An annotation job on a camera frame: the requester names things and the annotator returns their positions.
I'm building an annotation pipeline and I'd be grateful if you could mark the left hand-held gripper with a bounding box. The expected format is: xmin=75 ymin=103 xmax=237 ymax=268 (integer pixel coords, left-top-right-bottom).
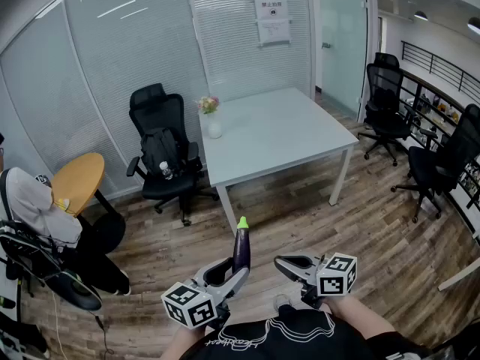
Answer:
xmin=160 ymin=257 xmax=251 ymax=330

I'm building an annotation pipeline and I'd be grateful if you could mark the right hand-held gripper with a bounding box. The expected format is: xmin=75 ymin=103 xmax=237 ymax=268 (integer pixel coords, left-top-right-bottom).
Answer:
xmin=274 ymin=252 xmax=359 ymax=311

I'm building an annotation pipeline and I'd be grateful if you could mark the purple eggplant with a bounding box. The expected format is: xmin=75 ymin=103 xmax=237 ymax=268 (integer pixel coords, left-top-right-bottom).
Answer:
xmin=232 ymin=215 xmax=252 ymax=276

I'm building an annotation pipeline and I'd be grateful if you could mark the person's right forearm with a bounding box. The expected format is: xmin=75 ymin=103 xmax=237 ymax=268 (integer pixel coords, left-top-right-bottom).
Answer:
xmin=322 ymin=295 xmax=399 ymax=353

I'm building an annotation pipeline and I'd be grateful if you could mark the person's left forearm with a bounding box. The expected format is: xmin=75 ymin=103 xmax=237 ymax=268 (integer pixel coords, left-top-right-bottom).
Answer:
xmin=160 ymin=324 xmax=211 ymax=360

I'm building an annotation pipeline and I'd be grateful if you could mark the white square table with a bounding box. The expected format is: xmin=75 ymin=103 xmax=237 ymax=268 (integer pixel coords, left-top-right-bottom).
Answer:
xmin=198 ymin=86 xmax=361 ymax=236

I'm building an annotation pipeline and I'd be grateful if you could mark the person's grey shoe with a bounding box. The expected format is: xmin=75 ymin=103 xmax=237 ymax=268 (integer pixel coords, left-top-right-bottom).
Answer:
xmin=273 ymin=294 xmax=294 ymax=314

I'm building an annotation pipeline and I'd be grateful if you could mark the person's black printed t-shirt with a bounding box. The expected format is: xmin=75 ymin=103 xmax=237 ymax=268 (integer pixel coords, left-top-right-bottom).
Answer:
xmin=178 ymin=304 xmax=434 ymax=360

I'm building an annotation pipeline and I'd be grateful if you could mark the clear water bottle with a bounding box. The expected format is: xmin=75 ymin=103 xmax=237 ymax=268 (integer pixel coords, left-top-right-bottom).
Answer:
xmin=159 ymin=160 xmax=175 ymax=182

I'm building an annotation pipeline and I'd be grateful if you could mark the black backpack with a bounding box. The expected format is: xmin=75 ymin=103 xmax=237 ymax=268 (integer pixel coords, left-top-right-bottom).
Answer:
xmin=139 ymin=127 xmax=182 ymax=176

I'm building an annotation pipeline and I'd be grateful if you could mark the white vase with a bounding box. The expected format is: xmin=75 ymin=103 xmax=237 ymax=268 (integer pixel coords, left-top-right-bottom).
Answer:
xmin=206 ymin=111 xmax=224 ymax=140

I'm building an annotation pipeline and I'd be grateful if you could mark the black bag with white trim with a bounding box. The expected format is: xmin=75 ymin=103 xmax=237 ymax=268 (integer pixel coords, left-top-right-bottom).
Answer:
xmin=0 ymin=218 xmax=104 ymax=313

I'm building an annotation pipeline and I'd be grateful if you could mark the black mesh office chair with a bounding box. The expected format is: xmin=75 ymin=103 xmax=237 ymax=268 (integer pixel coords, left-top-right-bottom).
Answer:
xmin=357 ymin=52 xmax=418 ymax=168
xmin=125 ymin=82 xmax=221 ymax=228
xmin=390 ymin=103 xmax=480 ymax=225

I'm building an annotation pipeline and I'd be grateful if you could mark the round wooden table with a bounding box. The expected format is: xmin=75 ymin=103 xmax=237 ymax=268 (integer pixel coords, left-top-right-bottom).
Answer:
xmin=49 ymin=152 xmax=127 ymax=255

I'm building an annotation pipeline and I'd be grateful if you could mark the black shelf rack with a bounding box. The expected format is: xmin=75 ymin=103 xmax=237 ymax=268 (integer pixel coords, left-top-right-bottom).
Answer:
xmin=397 ymin=69 xmax=480 ymax=242

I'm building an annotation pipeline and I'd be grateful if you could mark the black equipment pile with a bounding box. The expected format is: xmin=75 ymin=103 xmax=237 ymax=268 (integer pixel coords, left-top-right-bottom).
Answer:
xmin=0 ymin=311 xmax=50 ymax=360

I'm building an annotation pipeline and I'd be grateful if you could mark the frosted glass door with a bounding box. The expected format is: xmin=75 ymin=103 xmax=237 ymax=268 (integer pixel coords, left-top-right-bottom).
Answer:
xmin=316 ymin=0 xmax=369 ymax=116

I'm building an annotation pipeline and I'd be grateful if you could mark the black metal railing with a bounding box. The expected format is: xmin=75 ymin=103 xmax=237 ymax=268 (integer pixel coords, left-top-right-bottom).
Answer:
xmin=400 ymin=40 xmax=480 ymax=101

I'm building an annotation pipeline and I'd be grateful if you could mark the white paper notice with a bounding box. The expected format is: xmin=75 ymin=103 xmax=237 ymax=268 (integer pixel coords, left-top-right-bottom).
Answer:
xmin=254 ymin=0 xmax=290 ymax=20

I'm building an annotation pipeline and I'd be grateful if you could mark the black cable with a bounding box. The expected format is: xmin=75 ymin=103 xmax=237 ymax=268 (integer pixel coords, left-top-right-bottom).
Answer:
xmin=92 ymin=312 xmax=116 ymax=356

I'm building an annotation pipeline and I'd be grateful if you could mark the white wooden frame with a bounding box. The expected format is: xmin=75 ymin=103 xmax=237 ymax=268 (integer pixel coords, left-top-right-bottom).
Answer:
xmin=437 ymin=256 xmax=480 ymax=293

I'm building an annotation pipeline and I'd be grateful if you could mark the white cable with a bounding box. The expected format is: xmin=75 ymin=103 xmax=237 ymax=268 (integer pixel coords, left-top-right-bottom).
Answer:
xmin=49 ymin=289 xmax=63 ymax=356

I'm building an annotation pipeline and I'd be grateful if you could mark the paper notice on wall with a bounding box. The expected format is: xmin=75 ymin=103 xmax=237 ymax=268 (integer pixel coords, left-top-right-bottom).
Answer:
xmin=256 ymin=17 xmax=293 ymax=47

